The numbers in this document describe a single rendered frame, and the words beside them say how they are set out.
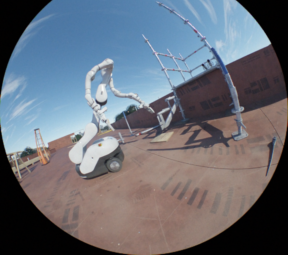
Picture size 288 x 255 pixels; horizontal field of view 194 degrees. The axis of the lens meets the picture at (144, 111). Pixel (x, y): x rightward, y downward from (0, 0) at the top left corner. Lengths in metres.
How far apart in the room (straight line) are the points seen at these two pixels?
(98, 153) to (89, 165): 0.18
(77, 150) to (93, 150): 0.28
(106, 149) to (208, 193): 0.85
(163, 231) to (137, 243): 0.13
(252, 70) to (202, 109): 1.24
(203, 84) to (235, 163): 1.37
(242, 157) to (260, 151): 0.16
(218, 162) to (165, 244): 0.55
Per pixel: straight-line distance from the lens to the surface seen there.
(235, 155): 0.71
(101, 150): 0.87
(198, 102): 1.77
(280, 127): 1.02
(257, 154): 0.73
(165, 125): 1.41
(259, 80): 1.76
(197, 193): 0.55
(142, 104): 1.21
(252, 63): 1.75
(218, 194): 0.54
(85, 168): 0.98
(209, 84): 1.66
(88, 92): 0.95
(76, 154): 1.12
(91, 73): 1.03
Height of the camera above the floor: 0.49
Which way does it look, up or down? 1 degrees up
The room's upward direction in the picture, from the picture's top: 22 degrees counter-clockwise
